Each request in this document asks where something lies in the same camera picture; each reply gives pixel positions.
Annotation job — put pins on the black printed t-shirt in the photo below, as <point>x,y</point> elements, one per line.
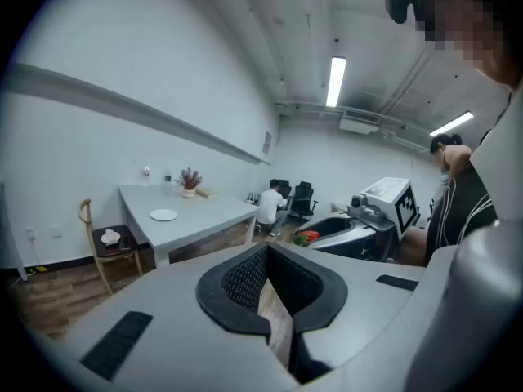
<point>461,210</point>

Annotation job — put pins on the yellow power strip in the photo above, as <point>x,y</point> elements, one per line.
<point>38,269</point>

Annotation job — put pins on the white air conditioner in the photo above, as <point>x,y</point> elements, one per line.
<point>359,123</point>

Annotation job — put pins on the wall poster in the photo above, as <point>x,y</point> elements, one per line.
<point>266,142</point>

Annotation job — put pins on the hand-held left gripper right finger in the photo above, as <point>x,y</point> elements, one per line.
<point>367,300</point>

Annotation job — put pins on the wooden chair with dark seat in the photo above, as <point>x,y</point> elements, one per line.
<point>108,255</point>

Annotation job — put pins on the person's right forearm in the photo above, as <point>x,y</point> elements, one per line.
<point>414,247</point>

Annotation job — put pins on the clear bottle with red label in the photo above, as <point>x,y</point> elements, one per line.
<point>146,177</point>

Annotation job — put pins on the ceiling tube light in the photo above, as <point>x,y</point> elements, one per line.
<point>451,123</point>
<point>336,82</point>

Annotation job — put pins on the clear bottle with green label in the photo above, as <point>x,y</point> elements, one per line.
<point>168,178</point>

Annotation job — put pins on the red strawberry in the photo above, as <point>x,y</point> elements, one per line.
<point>312,235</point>

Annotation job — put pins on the black phone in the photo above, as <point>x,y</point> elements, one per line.
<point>125,243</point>

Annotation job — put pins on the wooden block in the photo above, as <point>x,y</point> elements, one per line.
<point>207,193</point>

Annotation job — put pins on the grey wall trunking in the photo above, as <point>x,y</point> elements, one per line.
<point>122,104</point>

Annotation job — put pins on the white router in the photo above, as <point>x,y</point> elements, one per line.
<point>253,198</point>

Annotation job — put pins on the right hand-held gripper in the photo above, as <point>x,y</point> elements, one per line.
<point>388,202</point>

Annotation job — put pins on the white plate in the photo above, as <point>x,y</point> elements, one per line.
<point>163,215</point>

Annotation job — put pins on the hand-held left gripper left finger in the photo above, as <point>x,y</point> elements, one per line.
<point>171,341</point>

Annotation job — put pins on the black office chair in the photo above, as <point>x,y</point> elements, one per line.
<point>302,200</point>
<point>284,190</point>

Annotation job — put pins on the white shell-shaped dish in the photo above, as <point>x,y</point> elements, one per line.
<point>110,237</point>

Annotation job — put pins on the dried red plant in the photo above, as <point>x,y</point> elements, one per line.
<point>190,178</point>

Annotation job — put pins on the white wavy vase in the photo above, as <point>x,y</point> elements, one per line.
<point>189,193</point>

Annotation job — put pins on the person's head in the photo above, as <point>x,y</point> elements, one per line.
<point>470,23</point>

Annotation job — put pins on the white wall socket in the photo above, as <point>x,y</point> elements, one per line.
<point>29,233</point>
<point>56,232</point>

